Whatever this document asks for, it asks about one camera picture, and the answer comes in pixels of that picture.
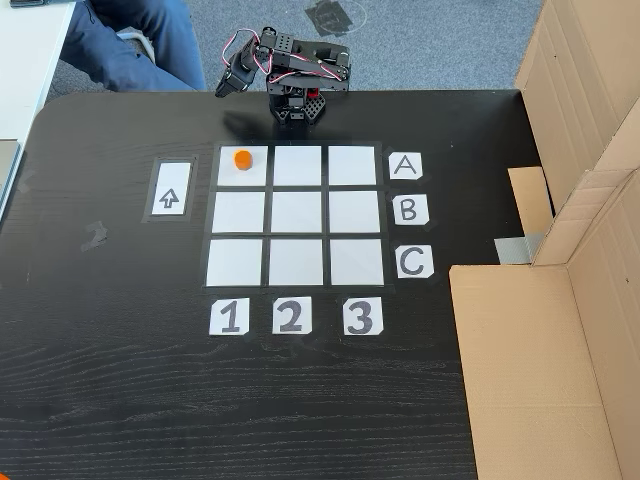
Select white nine-square grid sheet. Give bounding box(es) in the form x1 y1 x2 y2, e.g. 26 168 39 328
202 141 396 290

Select black floor tape patch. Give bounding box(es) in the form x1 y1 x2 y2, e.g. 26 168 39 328
304 0 369 39

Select white arrow paper sheet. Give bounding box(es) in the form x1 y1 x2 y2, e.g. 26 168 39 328
149 160 194 217

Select person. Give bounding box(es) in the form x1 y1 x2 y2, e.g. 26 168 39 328
57 0 208 94

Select paper sheet letter A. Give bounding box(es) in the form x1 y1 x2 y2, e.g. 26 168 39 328
389 152 424 182

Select crumpled clear tape bits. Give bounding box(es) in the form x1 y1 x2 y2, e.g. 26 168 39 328
79 219 109 253

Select white side table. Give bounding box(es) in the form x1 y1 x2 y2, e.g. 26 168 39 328
0 0 78 145

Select paper sheet letter B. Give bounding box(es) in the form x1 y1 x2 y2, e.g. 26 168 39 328
393 194 431 227

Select paper sheet number 1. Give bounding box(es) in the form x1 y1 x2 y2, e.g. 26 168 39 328
208 298 250 337

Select paper sheet number 2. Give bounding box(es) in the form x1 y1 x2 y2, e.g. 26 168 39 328
271 295 313 336

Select grey flat panel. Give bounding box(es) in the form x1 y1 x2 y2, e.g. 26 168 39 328
0 138 24 222

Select paper sheet letter C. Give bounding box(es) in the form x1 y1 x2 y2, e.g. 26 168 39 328
395 244 435 280

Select paper sheet number 3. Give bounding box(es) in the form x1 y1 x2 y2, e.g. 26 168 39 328
342 296 385 337

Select grey tape strip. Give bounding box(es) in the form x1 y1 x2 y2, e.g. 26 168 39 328
493 231 545 267

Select brown cardboard box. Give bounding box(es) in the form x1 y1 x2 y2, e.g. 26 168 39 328
507 0 640 267
448 168 640 480

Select white chair frame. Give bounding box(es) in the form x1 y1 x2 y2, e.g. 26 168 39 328
115 26 157 64

